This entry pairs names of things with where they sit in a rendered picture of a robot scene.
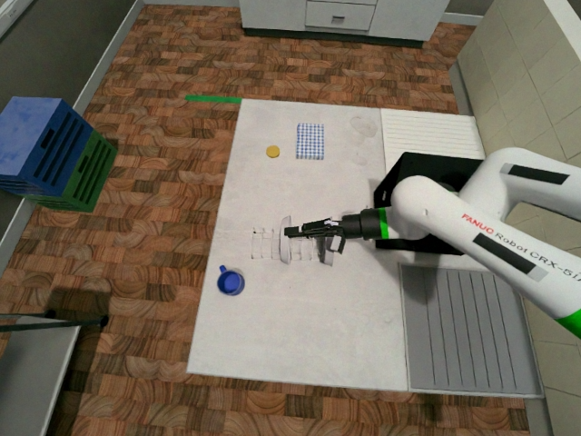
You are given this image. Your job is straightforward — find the blue mug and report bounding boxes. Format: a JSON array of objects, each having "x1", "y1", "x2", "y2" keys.
[{"x1": 217, "y1": 265, "x2": 246, "y2": 296}]

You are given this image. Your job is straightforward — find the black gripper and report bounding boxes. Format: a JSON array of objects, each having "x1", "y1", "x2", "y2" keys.
[{"x1": 284, "y1": 213, "x2": 362, "y2": 239}]

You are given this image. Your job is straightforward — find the white ribbed draining mat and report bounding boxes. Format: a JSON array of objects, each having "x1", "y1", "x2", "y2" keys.
[{"x1": 380, "y1": 108, "x2": 486, "y2": 174}]

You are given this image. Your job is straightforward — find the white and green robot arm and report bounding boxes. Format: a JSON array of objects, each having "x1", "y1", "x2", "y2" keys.
[{"x1": 359, "y1": 147, "x2": 581, "y2": 340}]

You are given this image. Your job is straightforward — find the blue and white checked towel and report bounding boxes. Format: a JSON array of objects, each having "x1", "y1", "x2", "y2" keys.
[{"x1": 296, "y1": 123, "x2": 324, "y2": 160}]

